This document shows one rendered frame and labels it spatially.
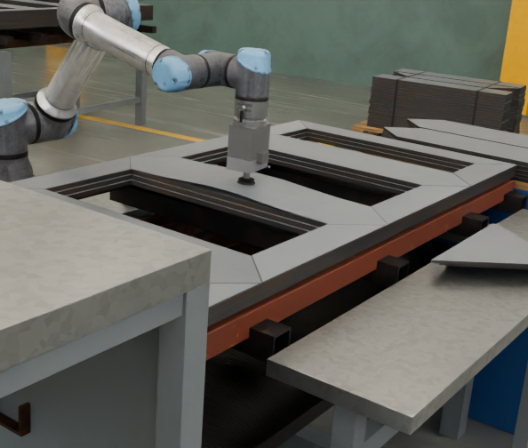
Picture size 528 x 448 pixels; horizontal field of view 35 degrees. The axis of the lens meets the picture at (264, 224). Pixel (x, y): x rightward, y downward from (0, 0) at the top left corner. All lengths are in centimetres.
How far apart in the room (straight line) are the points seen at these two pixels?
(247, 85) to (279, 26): 804
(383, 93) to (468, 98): 64
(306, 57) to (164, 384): 883
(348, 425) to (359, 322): 23
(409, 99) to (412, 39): 294
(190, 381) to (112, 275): 19
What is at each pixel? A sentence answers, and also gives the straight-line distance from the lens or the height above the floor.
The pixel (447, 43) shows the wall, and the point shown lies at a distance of 906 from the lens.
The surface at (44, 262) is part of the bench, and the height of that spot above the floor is 105.
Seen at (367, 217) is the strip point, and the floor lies 85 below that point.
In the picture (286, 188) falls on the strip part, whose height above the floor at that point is 86.
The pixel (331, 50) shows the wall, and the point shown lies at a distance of 958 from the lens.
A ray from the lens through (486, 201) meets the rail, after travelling 228.
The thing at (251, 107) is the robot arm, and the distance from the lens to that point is 186.
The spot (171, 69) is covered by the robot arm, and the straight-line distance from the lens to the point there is 180.
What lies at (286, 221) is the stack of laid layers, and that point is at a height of 83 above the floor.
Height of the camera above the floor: 138
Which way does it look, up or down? 18 degrees down
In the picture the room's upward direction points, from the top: 4 degrees clockwise
